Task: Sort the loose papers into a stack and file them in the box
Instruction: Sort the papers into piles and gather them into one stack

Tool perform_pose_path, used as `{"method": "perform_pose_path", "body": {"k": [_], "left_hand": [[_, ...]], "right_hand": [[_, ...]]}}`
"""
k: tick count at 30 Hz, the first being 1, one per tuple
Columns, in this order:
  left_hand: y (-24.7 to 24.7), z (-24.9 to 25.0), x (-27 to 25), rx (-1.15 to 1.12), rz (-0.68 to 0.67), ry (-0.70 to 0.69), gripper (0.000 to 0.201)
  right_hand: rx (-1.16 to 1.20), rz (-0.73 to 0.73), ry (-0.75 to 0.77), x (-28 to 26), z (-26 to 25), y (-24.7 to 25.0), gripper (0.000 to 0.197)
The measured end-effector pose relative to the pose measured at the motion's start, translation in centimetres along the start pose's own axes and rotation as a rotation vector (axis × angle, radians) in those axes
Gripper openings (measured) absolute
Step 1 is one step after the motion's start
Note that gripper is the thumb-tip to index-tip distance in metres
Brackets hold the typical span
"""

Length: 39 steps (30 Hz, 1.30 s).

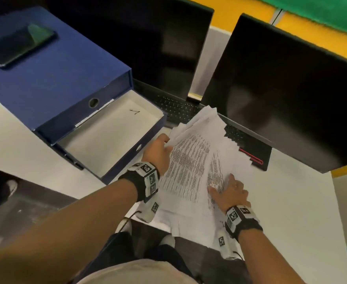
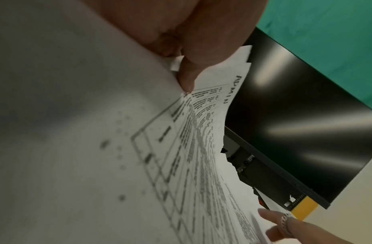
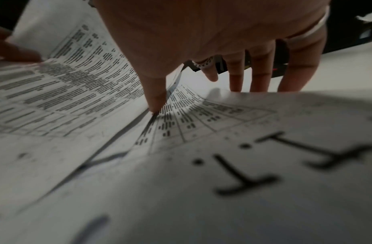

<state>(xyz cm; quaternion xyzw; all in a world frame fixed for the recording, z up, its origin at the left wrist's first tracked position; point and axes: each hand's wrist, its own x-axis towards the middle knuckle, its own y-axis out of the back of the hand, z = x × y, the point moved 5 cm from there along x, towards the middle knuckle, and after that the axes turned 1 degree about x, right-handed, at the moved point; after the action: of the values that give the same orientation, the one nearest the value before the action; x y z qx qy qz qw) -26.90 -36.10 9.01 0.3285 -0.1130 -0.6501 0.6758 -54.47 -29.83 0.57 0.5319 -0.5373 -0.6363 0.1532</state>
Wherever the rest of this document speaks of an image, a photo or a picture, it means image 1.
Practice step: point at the person's left hand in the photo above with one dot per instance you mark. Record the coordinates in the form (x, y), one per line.
(155, 153)

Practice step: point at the person's right forearm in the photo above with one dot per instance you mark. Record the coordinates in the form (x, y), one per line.
(265, 257)

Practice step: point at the person's left forearm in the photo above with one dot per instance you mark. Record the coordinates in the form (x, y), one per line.
(67, 233)

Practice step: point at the black marker-tagged left wrist tracker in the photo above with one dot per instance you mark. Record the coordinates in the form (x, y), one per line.
(145, 178)

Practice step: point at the person's left thumb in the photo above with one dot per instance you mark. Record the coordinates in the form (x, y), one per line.
(164, 139)

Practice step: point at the person's white shoe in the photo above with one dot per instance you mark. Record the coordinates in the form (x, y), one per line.
(167, 241)
(125, 226)

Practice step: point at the green cloth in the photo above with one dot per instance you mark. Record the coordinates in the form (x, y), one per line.
(324, 11)

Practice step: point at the person's right hand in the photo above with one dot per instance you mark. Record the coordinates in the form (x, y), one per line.
(231, 196)

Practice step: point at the black marker-tagged right wrist tracker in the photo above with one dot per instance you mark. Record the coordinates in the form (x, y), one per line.
(240, 220)

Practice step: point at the person's beige shirt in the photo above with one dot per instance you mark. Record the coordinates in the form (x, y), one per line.
(138, 273)

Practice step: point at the blue cardboard file box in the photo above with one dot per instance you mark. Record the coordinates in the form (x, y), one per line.
(61, 85)

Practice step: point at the person's dark trousers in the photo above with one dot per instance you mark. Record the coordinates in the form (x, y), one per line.
(117, 251)

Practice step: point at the stack of printed paper sheets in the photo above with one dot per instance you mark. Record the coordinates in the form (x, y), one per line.
(194, 162)

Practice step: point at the person's right thumb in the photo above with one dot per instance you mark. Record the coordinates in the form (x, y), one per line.
(214, 192)

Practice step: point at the black marker-tagged wrist tracker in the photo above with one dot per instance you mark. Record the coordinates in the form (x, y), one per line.
(240, 220)
(145, 178)

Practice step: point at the black computer monitor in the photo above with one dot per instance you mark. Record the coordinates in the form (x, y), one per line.
(291, 94)
(143, 41)

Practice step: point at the black smartphone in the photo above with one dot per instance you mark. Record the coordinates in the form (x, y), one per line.
(16, 47)

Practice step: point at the black laptop keyboard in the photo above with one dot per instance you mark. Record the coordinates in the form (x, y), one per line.
(173, 107)

